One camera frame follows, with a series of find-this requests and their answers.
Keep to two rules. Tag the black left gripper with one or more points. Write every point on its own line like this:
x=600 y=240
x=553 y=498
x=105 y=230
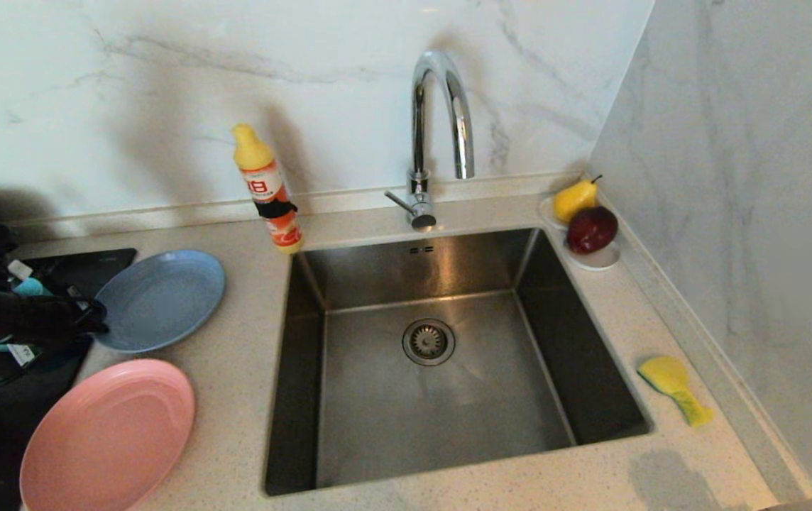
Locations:
x=1 y=305

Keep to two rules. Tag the teal bowl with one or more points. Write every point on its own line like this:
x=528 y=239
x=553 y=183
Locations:
x=30 y=287

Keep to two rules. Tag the blue plate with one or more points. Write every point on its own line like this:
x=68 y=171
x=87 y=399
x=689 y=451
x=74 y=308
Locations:
x=165 y=298

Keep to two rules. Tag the large pink plate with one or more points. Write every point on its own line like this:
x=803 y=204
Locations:
x=108 y=440

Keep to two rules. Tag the yellow-capped dish soap bottle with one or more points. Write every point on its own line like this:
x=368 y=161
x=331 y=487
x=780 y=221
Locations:
x=267 y=188

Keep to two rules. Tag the chrome gooseneck faucet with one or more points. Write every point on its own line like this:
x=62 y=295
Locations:
x=418 y=142

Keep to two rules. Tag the yellow fish-shaped sponge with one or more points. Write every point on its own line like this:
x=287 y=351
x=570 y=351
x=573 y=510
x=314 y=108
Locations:
x=668 y=376

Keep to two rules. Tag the stainless steel sink basin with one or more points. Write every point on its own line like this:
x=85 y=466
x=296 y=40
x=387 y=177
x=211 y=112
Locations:
x=377 y=397

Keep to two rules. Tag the black induction cooktop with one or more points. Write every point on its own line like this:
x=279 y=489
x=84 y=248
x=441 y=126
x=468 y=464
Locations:
x=101 y=262

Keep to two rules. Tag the round metal drain strainer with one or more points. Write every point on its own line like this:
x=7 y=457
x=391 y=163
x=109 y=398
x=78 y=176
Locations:
x=429 y=342

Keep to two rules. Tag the yellow pear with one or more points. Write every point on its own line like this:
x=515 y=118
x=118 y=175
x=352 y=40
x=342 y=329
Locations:
x=573 y=201

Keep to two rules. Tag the dark red apple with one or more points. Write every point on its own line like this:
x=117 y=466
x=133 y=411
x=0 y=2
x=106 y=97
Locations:
x=590 y=231

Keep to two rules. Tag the small white fruit dish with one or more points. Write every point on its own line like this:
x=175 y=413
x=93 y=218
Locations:
x=599 y=262

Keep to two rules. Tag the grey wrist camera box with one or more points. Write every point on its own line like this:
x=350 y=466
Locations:
x=20 y=270

